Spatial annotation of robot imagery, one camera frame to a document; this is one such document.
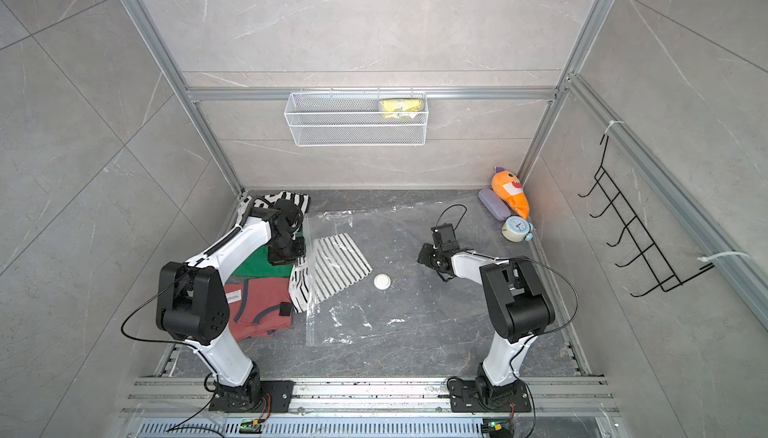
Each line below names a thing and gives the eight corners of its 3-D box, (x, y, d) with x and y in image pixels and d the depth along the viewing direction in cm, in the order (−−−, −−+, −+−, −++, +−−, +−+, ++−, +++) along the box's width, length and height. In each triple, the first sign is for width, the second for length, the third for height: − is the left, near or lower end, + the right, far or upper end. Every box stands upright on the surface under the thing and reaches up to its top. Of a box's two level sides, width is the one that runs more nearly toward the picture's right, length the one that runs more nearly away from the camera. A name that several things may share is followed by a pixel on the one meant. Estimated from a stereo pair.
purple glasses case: (498, 223, 111) (501, 217, 109) (476, 195, 120) (477, 190, 118) (510, 218, 113) (513, 213, 110) (487, 191, 122) (489, 186, 119)
